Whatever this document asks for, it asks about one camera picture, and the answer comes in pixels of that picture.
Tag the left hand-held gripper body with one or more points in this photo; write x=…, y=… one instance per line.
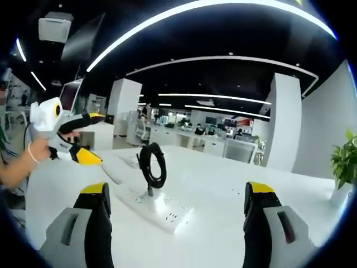
x=46, y=117

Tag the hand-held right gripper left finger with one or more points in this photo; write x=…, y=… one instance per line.
x=97, y=231

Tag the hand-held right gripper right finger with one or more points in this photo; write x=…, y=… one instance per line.
x=259, y=231

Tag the white power strip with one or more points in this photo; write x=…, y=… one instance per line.
x=167, y=215

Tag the white desk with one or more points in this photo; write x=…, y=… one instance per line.
x=212, y=184

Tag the grey desk partition panel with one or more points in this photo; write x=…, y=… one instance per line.
x=240, y=152

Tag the curved ceiling light strip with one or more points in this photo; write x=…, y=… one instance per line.
x=173, y=14

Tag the person's left hand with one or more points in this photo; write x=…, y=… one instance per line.
x=42, y=149

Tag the computer monitor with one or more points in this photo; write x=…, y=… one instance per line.
x=69, y=95

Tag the dark hanging screen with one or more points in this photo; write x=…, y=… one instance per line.
x=83, y=37

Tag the white plant pot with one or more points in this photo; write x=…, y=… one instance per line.
x=341, y=195

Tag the white ceiling air conditioner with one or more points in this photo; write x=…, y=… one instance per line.
x=54, y=26

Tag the green leafy plant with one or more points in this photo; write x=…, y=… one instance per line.
x=344, y=159

